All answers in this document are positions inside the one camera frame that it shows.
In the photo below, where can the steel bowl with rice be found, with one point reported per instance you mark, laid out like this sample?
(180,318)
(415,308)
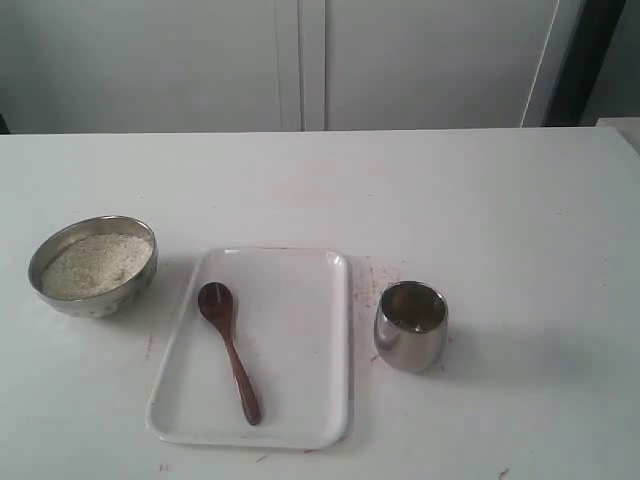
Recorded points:
(95,267)

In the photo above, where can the steel cup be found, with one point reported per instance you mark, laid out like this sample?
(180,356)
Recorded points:
(411,326)

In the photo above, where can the white cabinet behind table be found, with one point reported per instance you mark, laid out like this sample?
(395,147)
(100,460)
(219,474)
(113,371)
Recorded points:
(222,66)

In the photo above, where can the white rectangular plastic tray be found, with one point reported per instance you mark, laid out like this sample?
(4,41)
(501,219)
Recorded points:
(291,328)

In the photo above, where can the brown wooden spoon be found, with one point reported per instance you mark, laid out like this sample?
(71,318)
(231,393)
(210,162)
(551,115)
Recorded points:
(216,305)

